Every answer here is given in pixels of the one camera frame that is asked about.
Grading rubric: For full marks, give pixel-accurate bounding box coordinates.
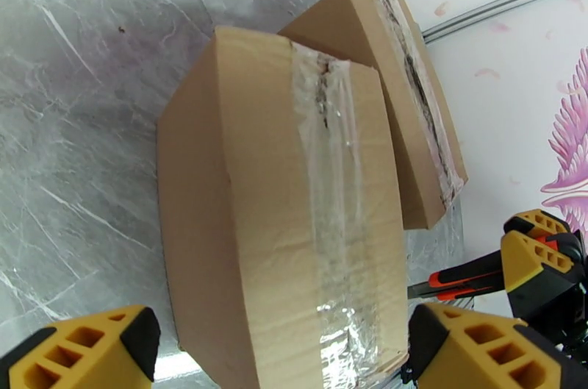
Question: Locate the orange black utility knife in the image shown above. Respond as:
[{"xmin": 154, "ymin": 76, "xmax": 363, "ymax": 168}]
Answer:
[{"xmin": 406, "ymin": 250, "xmax": 507, "ymax": 303}]

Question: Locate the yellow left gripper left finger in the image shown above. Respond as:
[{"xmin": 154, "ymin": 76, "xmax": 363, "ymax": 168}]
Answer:
[{"xmin": 0, "ymin": 304, "xmax": 162, "ymax": 389}]

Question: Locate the small taped cardboard box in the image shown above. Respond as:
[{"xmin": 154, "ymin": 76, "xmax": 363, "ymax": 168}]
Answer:
[{"xmin": 277, "ymin": 0, "xmax": 470, "ymax": 232}]

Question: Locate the aluminium frame post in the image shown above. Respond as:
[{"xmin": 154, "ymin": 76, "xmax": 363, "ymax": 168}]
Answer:
[{"xmin": 420, "ymin": 0, "xmax": 588, "ymax": 46}]

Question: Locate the large taped cardboard box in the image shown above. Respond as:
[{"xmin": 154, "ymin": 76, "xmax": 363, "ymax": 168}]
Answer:
[{"xmin": 156, "ymin": 25, "xmax": 410, "ymax": 389}]

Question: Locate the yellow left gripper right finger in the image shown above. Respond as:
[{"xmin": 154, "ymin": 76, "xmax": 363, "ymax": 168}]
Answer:
[{"xmin": 406, "ymin": 301, "xmax": 588, "ymax": 389}]

